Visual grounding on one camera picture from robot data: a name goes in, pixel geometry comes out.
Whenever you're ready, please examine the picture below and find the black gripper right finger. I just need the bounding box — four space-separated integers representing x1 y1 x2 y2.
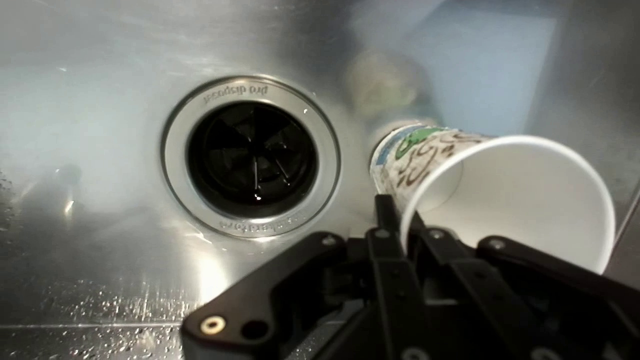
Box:
409 216 640 360

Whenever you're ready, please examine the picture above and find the sink drain disposal ring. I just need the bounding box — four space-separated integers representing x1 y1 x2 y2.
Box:
158 71 344 242

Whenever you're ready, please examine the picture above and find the patterned paper cup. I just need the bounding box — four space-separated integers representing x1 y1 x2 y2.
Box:
369 119 617 273

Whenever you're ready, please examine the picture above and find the stainless steel sink basin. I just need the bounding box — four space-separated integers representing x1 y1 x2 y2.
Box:
0 0 640 360

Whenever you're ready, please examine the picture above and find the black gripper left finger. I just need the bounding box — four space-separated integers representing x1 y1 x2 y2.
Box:
180 196 427 360

